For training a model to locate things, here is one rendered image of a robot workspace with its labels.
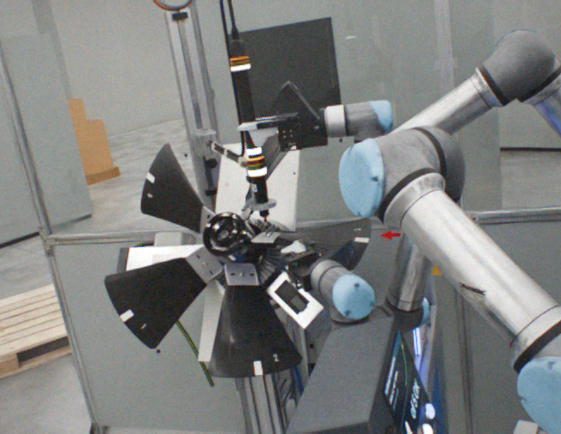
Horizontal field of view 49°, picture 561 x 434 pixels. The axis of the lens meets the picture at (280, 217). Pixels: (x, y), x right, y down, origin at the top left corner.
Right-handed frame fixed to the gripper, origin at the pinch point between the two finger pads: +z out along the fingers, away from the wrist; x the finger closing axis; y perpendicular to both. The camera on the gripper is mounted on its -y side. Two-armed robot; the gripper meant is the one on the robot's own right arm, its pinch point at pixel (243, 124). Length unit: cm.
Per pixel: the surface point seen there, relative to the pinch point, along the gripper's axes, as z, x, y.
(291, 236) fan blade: -8.2, -2.6, 28.7
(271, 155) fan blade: -3.9, 11.6, 10.5
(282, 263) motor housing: -3.4, 7.2, 39.5
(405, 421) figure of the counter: -30, -78, 30
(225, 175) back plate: 16.1, 39.8, 20.4
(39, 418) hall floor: 150, 108, 150
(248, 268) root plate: 4.0, -2.3, 36.2
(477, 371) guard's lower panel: -61, 61, 109
